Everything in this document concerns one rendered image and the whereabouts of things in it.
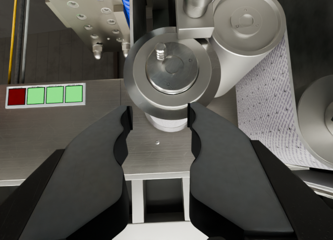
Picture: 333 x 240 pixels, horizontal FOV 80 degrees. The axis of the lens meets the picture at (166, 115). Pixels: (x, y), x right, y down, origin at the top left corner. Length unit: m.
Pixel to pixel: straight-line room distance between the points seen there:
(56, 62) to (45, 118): 1.90
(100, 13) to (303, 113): 0.48
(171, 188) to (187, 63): 0.49
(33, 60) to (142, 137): 2.29
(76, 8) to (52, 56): 2.10
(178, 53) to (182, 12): 0.05
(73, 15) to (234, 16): 0.39
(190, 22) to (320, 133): 0.24
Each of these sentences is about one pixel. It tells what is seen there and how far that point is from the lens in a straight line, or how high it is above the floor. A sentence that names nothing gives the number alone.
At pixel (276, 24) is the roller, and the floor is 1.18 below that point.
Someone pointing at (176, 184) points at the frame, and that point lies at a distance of 0.70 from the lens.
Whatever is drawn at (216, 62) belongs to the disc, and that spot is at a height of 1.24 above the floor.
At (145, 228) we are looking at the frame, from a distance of 0.66.
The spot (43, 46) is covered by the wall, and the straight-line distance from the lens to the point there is 2.78.
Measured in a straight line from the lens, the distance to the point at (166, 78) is 0.28.
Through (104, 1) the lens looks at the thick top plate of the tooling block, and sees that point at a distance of 0.54.
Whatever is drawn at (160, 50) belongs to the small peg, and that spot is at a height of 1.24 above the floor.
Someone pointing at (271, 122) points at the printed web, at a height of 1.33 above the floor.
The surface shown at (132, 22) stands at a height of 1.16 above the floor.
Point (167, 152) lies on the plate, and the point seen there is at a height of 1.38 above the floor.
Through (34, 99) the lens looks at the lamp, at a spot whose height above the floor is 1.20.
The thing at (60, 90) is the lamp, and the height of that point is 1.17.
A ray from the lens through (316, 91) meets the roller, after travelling 0.38.
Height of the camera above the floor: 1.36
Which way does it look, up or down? 9 degrees down
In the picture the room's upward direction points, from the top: 177 degrees clockwise
